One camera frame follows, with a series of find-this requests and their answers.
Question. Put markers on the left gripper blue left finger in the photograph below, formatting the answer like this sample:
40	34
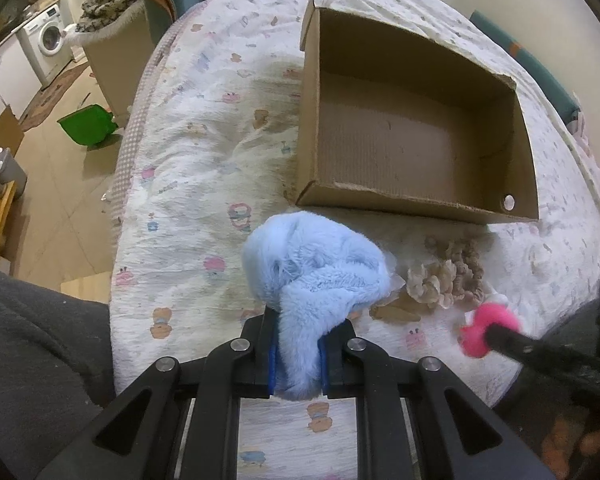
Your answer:
177	419

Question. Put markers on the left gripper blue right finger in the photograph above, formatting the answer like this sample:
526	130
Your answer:
418	419

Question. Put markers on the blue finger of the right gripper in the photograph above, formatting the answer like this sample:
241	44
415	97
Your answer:
563	364

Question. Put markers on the pink scrunchie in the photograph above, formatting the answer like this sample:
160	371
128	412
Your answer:
473	336

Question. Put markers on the light blue fluffy scrunchie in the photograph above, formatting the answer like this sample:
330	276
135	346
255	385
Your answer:
313	272

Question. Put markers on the person's right hand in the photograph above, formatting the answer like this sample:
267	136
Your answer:
571	448

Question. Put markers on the white small scrunchie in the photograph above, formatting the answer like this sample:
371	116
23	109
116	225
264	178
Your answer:
497	299

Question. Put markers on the grey trouser leg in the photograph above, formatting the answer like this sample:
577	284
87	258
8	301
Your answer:
56	372

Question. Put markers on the brown patterned scrunchie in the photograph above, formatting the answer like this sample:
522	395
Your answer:
469	289

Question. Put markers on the brown cardboard scrap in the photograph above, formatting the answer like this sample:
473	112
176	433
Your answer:
403	310

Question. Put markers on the beige ruffled scrunchie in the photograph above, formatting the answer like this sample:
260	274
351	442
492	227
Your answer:
432	284

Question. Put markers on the teal headboard pad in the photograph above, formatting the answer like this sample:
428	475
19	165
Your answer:
565	105

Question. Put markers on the open brown cardboard box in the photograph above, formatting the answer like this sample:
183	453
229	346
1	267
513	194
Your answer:
393	121

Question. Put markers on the grey trash bin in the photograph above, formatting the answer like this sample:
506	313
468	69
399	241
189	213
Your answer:
11	171

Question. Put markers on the white printed bed quilt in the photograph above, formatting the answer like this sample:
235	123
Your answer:
214	133

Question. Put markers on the green plastic dustpan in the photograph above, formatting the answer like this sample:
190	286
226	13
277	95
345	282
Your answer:
89	125

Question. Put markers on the cardboard piece on floor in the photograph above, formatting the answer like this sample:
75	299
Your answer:
11	133

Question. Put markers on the brown floor rug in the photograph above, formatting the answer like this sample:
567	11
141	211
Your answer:
46	99

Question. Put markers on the white kitchen cabinet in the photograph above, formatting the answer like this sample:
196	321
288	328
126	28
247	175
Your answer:
18	81

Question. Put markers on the white washing machine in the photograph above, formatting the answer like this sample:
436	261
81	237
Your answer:
43	44

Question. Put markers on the beige bed frame side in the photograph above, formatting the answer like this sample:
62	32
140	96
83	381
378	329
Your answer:
118	63

